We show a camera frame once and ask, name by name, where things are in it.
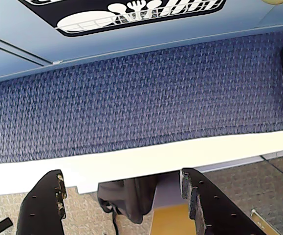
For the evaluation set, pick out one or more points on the yellow round knob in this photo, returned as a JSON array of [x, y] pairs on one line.
[[275, 1]]

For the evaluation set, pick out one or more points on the dark grey cloth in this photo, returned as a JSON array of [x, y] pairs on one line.
[[131, 198]]

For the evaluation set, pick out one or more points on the black white dish rack sticker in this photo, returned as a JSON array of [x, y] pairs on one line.
[[87, 23]]

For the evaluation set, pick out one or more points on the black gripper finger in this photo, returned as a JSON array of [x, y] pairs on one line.
[[39, 210], [219, 215]]

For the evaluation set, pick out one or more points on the blue woven mat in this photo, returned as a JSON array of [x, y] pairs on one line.
[[136, 98]]

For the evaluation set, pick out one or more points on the brass metal bracket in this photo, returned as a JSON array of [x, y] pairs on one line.
[[263, 224]]

